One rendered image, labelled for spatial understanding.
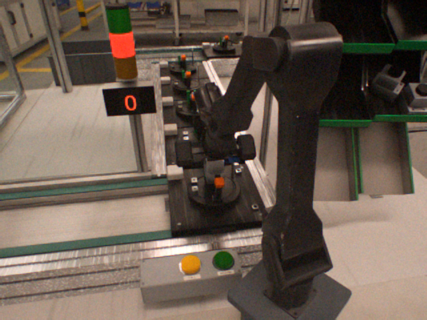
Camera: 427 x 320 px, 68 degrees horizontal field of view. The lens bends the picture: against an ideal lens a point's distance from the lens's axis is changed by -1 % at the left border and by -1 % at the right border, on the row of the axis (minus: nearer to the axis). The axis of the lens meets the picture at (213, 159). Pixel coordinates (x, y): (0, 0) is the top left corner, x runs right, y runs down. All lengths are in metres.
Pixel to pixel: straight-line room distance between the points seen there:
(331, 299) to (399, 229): 0.52
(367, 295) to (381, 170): 0.31
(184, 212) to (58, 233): 0.33
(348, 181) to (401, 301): 0.29
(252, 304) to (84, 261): 0.39
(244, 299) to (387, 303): 0.41
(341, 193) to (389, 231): 0.22
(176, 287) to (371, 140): 0.62
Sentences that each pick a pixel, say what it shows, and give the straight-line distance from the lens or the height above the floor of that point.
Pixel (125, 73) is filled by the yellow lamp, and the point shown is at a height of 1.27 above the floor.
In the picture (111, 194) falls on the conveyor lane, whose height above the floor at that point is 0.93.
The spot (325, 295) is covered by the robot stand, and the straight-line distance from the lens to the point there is 0.58.
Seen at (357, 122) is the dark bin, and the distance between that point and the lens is 0.76.
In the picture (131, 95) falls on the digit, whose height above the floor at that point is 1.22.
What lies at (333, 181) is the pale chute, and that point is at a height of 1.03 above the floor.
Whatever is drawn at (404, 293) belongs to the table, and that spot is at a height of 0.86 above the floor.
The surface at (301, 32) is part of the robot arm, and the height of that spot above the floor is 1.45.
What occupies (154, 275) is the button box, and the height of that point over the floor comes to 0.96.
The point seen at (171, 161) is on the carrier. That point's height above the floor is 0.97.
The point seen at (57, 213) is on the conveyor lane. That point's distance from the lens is 0.97.
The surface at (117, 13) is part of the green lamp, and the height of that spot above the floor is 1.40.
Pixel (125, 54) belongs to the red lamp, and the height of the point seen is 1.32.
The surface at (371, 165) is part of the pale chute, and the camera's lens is 0.93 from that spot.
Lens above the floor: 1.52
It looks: 34 degrees down
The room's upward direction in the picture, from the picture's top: straight up
